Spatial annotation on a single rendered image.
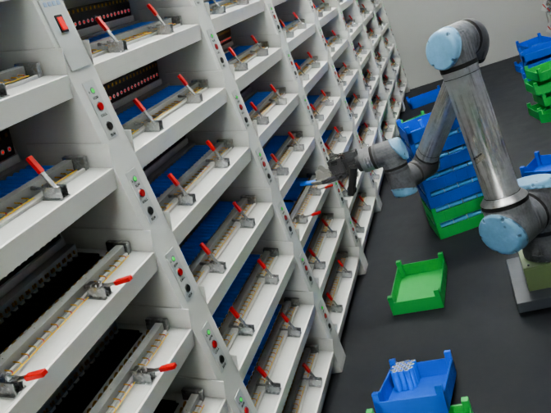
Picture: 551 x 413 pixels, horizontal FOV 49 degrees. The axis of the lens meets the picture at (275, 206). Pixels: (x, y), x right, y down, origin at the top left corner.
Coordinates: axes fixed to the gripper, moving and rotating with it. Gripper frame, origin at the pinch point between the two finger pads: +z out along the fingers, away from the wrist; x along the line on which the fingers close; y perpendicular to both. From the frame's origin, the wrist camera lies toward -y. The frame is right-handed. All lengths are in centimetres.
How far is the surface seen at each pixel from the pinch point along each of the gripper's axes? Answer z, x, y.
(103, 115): -3, 109, 61
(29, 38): 0, 113, 80
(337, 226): 5.8, -18.4, -27.3
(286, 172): 1.7, 18.6, 12.8
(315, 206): 3.0, 3.5, -8.2
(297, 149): 4.1, -8.0, 13.2
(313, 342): 10, 43, -42
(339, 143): 7, -75, -7
